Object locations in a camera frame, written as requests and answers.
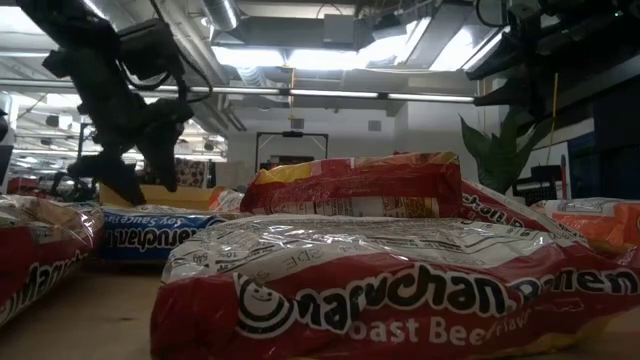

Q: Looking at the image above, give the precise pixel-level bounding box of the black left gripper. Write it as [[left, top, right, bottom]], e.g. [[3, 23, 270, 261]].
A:
[[66, 59, 196, 207]]

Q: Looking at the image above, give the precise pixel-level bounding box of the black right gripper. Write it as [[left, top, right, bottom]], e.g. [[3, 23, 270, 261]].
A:
[[463, 4, 555, 120]]

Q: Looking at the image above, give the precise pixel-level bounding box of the blue Maruchan ramen pack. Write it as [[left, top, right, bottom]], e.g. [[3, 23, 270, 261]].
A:
[[96, 203, 246, 263]]

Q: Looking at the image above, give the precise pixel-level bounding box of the orange Maruchan ramen pack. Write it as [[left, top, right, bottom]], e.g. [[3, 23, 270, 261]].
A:
[[207, 185, 246, 214], [530, 196, 640, 256]]

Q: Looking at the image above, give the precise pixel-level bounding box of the red Maruchan ramen pack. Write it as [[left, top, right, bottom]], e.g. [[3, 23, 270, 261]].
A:
[[238, 151, 465, 220], [459, 178, 591, 246], [0, 193, 105, 329], [149, 213, 640, 360]]

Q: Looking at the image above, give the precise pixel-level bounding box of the yellow plastic bin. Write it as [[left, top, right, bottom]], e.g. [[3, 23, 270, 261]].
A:
[[98, 182, 219, 211]]

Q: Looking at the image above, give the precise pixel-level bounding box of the floral patterned board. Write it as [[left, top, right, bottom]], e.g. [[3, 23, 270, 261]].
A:
[[174, 157, 210, 190]]

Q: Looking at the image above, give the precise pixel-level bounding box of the white ceiling light tube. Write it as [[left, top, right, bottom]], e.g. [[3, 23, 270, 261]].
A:
[[385, 91, 476, 105], [189, 85, 282, 98], [288, 88, 380, 100]]

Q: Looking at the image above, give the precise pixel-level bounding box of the green leafy plant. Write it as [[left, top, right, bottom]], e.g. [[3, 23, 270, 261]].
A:
[[458, 105, 557, 197]]

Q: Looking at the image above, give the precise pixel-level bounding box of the black perforated crate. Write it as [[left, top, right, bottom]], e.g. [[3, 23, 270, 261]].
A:
[[512, 164, 564, 207]]

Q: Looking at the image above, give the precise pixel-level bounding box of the white and black equipment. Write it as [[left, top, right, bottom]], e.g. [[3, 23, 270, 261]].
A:
[[0, 91, 20, 194]]

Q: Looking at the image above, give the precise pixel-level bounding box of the bright ceiling light panel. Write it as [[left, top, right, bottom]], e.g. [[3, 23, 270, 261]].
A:
[[210, 43, 374, 72]]

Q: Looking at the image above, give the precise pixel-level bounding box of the black metal frame rig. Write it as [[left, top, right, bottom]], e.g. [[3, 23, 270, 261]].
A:
[[74, 121, 104, 174], [253, 129, 331, 174]]

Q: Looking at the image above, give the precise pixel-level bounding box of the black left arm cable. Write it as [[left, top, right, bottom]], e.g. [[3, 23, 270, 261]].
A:
[[119, 0, 215, 106]]

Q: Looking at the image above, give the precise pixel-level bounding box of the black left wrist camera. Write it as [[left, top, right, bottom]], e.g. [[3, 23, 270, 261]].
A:
[[117, 17, 189, 85]]

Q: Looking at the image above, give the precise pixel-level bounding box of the silver ventilation duct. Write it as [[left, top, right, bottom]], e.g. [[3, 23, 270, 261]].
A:
[[199, 0, 242, 33]]

